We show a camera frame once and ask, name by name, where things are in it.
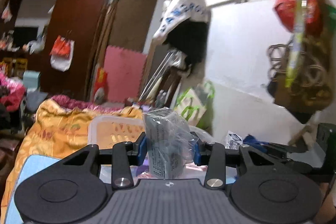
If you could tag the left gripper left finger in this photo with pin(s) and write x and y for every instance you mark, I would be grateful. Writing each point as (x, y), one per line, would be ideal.
(121, 157)

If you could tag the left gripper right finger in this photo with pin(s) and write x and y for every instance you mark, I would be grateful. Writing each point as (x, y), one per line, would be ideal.
(216, 158)

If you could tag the grey black box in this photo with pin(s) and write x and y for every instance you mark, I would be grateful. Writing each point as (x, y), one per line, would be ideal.
(170, 143)

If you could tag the translucent white plastic basket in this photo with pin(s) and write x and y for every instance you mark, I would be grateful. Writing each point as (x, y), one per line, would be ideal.
(106, 131)

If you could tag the green white tote bag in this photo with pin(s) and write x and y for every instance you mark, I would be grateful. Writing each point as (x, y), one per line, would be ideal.
(195, 105)

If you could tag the brown hanging bag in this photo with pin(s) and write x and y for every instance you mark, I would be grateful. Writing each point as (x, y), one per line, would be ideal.
(313, 88)

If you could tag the orange yellow quilt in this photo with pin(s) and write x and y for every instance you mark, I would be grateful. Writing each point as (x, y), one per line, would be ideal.
(56, 132)

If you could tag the pink foam mat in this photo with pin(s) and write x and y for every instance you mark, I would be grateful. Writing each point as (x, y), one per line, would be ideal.
(124, 70)

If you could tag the orange white hanging bag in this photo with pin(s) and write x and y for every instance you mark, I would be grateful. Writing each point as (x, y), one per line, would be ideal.
(62, 53)

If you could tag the dark clothes pile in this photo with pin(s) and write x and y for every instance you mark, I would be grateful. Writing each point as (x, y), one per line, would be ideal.
(13, 95)

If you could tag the white black hanging garment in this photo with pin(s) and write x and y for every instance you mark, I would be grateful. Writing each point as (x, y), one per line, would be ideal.
(184, 26)

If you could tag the dark red wooden wardrobe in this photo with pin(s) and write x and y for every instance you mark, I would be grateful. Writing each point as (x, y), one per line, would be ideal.
(76, 20)

